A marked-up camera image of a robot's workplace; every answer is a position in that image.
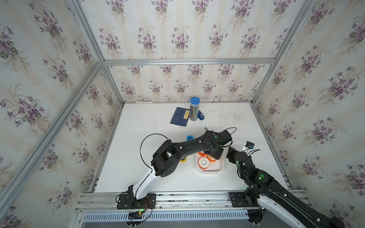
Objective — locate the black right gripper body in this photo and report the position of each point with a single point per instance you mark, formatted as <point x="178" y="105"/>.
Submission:
<point x="232" y="154"/>

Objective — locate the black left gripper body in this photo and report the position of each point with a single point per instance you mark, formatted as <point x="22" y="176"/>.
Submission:
<point x="217" y="154"/>

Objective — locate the blue sealing tape roll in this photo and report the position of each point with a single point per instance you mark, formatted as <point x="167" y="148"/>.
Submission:
<point x="189" y="137"/>

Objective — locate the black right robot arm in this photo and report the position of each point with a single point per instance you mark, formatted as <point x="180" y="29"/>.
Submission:
<point x="265" y="193"/>

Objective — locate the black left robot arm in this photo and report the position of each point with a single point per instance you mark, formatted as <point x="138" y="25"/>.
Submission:
<point x="168" y="155"/>

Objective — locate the white plastic storage box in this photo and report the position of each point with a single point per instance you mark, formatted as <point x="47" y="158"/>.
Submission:
<point x="215" y="167"/>

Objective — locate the striped cylinder with blue lid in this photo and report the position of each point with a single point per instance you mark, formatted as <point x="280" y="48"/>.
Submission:
<point x="194" y="108"/>

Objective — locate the dark blue book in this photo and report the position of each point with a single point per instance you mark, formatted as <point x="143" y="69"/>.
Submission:
<point x="180" y="117"/>

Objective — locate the small circuit board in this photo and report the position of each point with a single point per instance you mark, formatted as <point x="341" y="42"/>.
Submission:
<point x="135" y="215"/>

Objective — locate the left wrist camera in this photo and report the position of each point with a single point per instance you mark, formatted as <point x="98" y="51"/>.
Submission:
<point x="225" y="137"/>

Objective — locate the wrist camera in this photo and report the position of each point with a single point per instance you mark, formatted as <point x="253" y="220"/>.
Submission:
<point x="248" y="147"/>
<point x="225" y="137"/>

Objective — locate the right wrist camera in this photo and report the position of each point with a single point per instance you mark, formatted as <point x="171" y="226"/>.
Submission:
<point x="248" y="147"/>

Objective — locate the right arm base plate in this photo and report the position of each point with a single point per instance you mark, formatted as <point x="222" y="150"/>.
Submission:
<point x="246" y="199"/>

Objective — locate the aluminium mounting rail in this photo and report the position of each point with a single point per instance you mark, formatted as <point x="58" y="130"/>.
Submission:
<point x="162" y="201"/>

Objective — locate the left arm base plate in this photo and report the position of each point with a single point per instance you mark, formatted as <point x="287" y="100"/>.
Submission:
<point x="126" y="202"/>

